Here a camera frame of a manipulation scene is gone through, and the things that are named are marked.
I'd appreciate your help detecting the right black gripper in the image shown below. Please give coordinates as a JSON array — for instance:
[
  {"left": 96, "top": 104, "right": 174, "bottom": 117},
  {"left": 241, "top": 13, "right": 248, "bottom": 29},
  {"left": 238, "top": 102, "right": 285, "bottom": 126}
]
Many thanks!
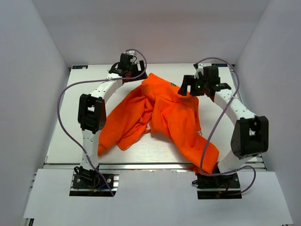
[{"left": 177, "top": 75, "right": 208, "bottom": 97}]

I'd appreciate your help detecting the orange zip jacket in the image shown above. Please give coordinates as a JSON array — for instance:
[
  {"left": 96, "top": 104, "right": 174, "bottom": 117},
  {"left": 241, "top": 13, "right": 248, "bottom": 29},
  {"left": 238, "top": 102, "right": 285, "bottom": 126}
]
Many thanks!
[{"left": 97, "top": 73, "right": 219, "bottom": 174}]

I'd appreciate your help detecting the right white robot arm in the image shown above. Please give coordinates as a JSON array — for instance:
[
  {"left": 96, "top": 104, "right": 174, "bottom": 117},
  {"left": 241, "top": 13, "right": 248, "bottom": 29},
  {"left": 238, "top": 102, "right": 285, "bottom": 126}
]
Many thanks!
[{"left": 178, "top": 63, "right": 269, "bottom": 188}]

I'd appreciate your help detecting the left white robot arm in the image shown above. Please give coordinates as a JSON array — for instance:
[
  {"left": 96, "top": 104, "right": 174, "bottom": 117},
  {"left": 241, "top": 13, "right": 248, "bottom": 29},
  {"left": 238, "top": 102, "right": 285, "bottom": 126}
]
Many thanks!
[{"left": 78, "top": 49, "right": 147, "bottom": 170}]

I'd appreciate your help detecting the right blue corner label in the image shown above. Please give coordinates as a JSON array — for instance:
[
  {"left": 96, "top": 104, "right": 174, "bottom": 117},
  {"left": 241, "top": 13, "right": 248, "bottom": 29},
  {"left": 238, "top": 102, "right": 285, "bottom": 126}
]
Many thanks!
[{"left": 211, "top": 63, "right": 228, "bottom": 67}]

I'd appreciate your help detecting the blue corner label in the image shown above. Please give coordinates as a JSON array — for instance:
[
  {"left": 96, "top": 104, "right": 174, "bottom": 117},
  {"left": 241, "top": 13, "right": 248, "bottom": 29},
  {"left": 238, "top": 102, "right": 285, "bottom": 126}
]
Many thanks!
[
  {"left": 72, "top": 65, "right": 88, "bottom": 70},
  {"left": 211, "top": 63, "right": 228, "bottom": 67}
]

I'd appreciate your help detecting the left blue corner label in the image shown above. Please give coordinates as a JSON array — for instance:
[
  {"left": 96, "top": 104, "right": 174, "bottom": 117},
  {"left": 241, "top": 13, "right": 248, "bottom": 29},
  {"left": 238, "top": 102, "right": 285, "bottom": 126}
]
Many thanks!
[{"left": 72, "top": 65, "right": 88, "bottom": 70}]

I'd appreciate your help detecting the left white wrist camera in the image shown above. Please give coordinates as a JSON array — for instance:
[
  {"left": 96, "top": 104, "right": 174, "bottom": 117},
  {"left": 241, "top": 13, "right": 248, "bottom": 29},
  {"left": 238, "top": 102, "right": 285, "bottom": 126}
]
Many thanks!
[{"left": 125, "top": 49, "right": 137, "bottom": 60}]

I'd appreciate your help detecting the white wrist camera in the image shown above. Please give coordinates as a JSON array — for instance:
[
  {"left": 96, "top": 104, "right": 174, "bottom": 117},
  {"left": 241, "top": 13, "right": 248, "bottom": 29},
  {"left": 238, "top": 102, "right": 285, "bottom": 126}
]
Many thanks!
[
  {"left": 193, "top": 63, "right": 205, "bottom": 79},
  {"left": 125, "top": 49, "right": 137, "bottom": 60}
]

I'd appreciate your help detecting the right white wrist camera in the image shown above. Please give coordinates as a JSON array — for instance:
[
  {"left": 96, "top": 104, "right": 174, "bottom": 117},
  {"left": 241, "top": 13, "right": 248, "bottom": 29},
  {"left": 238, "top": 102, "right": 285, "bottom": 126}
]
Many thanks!
[{"left": 193, "top": 63, "right": 205, "bottom": 79}]

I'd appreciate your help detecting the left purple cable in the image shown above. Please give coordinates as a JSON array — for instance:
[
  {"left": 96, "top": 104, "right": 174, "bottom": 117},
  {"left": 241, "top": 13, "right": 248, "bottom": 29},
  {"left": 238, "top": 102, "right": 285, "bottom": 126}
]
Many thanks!
[{"left": 57, "top": 48, "right": 148, "bottom": 197}]

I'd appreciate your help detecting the purple cable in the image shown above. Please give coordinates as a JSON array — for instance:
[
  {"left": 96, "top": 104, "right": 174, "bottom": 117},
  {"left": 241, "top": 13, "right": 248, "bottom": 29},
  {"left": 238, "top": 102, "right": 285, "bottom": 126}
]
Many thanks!
[
  {"left": 57, "top": 48, "right": 148, "bottom": 197},
  {"left": 192, "top": 57, "right": 256, "bottom": 195}
]

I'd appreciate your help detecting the aluminium right side rail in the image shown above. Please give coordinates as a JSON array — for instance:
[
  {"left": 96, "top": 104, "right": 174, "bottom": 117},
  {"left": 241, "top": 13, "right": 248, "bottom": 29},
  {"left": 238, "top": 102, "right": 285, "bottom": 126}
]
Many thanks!
[{"left": 224, "top": 68, "right": 269, "bottom": 170}]

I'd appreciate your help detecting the aluminium rail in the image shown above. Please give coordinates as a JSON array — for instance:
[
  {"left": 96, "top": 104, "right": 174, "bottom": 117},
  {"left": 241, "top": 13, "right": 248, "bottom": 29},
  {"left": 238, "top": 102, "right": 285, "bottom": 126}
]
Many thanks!
[
  {"left": 43, "top": 162, "right": 268, "bottom": 171},
  {"left": 224, "top": 68, "right": 269, "bottom": 170}
]

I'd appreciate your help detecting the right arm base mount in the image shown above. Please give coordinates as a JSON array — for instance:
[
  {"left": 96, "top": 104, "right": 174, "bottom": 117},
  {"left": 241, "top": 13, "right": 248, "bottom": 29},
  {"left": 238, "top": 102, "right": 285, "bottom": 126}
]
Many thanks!
[{"left": 191, "top": 173, "right": 242, "bottom": 200}]

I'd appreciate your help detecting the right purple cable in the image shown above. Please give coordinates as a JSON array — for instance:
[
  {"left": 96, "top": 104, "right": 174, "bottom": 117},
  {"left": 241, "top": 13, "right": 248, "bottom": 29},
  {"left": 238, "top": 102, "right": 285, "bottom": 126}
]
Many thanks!
[{"left": 192, "top": 57, "right": 256, "bottom": 195}]

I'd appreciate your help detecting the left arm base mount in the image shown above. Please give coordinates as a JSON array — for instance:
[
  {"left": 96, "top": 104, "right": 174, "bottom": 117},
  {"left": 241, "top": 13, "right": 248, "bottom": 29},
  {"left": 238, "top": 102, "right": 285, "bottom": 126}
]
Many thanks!
[{"left": 69, "top": 166, "right": 119, "bottom": 197}]

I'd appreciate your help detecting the aluminium front rail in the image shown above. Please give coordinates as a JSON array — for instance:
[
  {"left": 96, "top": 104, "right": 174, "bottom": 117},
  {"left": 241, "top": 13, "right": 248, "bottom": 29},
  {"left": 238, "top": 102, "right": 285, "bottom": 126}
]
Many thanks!
[{"left": 43, "top": 162, "right": 268, "bottom": 171}]

